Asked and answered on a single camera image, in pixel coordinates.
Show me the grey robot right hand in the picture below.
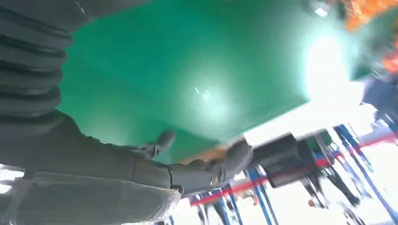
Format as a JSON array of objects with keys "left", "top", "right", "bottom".
[{"left": 0, "top": 0, "right": 254, "bottom": 225}]

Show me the green table mat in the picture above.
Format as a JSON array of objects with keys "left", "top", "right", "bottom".
[{"left": 57, "top": 0, "right": 398, "bottom": 164}]

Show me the red pole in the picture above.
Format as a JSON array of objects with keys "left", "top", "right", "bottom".
[{"left": 190, "top": 132, "right": 398, "bottom": 208}]

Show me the blue metal rack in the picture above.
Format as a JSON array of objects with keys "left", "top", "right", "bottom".
[{"left": 186, "top": 124, "right": 398, "bottom": 225}]

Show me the black zip case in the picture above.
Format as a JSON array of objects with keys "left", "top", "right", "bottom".
[{"left": 253, "top": 133, "right": 329, "bottom": 189}]

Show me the white table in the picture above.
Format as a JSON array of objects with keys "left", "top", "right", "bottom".
[{"left": 242, "top": 82, "right": 378, "bottom": 148}]

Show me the orange drink bottle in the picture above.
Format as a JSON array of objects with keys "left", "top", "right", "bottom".
[{"left": 307, "top": 0, "right": 398, "bottom": 32}]

